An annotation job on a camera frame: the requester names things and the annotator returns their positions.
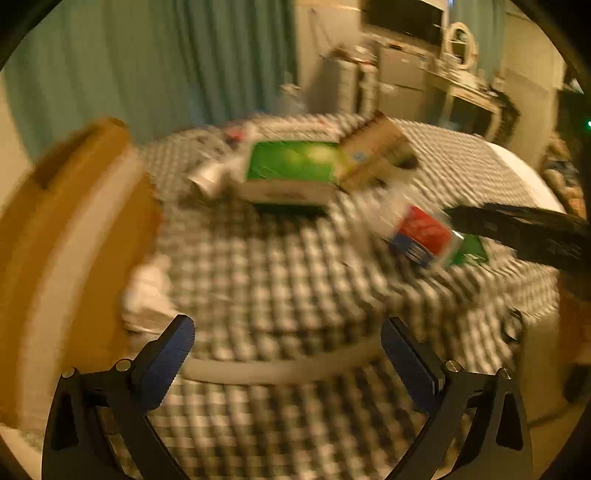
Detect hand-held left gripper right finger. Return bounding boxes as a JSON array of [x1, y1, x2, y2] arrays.
[[381, 317, 534, 480]]

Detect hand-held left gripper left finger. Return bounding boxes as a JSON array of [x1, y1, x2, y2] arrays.
[[41, 315, 195, 480]]

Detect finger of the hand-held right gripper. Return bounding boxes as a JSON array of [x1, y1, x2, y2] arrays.
[[450, 203, 590, 278]]

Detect green packet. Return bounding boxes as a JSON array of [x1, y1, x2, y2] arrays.
[[450, 233, 490, 268]]

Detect red and blue packet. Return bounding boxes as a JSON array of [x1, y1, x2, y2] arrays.
[[385, 205, 462, 273]]

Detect brown cardboard box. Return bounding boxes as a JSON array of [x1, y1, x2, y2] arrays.
[[0, 117, 162, 430]]

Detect small brown carton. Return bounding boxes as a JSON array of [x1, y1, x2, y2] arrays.
[[335, 111, 419, 192]]

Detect green box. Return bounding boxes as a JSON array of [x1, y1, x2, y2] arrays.
[[238, 138, 345, 215]]

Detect crumpled white tissue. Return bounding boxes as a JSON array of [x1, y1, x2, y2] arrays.
[[120, 256, 178, 333]]

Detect white dressing table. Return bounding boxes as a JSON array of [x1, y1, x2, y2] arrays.
[[434, 69, 505, 139]]

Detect checked blanket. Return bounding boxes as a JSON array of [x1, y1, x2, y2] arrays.
[[124, 113, 568, 480]]

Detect oval white mirror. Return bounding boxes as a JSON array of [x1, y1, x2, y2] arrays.
[[441, 21, 481, 72]]

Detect crumpled silver wrapper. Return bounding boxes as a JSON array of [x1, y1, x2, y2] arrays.
[[185, 154, 243, 197]]

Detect grey small fridge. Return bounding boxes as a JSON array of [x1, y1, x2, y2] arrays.
[[378, 44, 439, 121]]

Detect black television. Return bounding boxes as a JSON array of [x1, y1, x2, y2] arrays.
[[362, 0, 448, 47]]

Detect white suitcase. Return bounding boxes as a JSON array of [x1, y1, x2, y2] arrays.
[[318, 58, 366, 115]]

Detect large clear water bottle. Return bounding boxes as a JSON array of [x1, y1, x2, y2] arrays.
[[277, 83, 309, 117]]

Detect green curtain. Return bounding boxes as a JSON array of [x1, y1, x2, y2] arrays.
[[4, 0, 300, 160]]

